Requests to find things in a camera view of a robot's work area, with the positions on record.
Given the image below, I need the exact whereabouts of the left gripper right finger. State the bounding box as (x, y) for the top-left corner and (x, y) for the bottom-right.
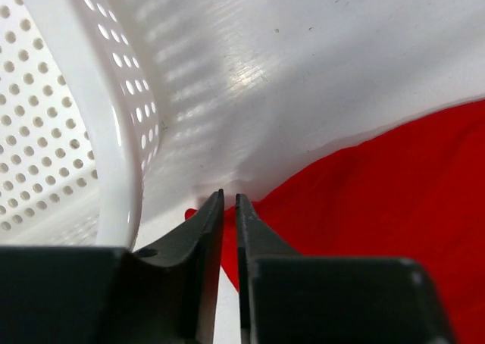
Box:
(236, 194), (299, 343)

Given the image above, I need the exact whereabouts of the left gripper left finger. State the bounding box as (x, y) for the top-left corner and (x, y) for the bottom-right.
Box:
(98, 189), (224, 343)

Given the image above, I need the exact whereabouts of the bright red t-shirt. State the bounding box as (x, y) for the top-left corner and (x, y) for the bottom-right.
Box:
(184, 98), (485, 344)

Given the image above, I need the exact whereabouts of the white perforated plastic basket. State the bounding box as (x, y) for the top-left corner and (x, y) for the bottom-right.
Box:
(1, 0), (161, 248)

